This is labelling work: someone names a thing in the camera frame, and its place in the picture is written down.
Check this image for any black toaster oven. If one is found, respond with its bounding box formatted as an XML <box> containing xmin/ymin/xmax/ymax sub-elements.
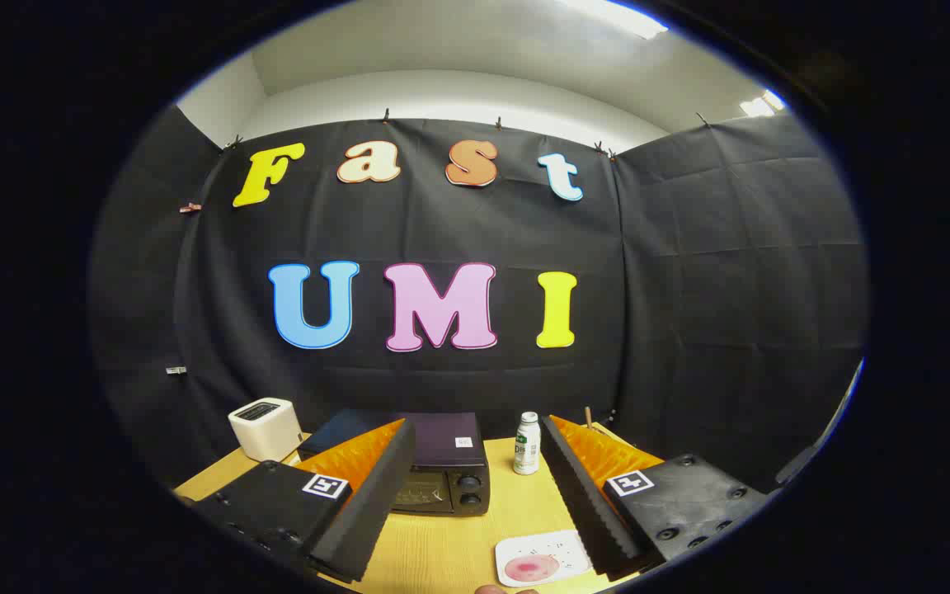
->
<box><xmin>298</xmin><ymin>408</ymin><xmax>492</xmax><ymax>517</ymax></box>

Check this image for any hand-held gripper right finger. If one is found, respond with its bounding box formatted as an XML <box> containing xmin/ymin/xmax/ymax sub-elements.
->
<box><xmin>539</xmin><ymin>414</ymin><xmax>773</xmax><ymax>578</ymax></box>

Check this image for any pink ham slice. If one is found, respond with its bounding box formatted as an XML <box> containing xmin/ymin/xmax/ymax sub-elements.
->
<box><xmin>505</xmin><ymin>554</ymin><xmax>561</xmax><ymax>582</ymax></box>

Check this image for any white pop-up toaster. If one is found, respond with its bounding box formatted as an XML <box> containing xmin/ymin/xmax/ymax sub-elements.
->
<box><xmin>228</xmin><ymin>398</ymin><xmax>304</xmax><ymax>463</ymax></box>

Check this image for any small ceiling light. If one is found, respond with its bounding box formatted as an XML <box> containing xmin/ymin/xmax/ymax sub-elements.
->
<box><xmin>739</xmin><ymin>89</ymin><xmax>788</xmax><ymax>118</ymax></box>

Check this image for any long ceiling light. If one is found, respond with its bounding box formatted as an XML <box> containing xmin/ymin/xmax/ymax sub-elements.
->
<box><xmin>557</xmin><ymin>0</ymin><xmax>670</xmax><ymax>40</ymax></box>

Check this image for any white drink bottle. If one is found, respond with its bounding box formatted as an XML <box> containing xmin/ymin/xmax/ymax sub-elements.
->
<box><xmin>513</xmin><ymin>412</ymin><xmax>542</xmax><ymax>476</ymax></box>

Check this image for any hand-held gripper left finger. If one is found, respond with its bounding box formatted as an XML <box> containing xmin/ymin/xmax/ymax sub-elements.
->
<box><xmin>182</xmin><ymin>417</ymin><xmax>418</xmax><ymax>585</ymax></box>

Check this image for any white square plate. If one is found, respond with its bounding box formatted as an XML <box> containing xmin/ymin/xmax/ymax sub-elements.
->
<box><xmin>495</xmin><ymin>530</ymin><xmax>595</xmax><ymax>588</ymax></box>

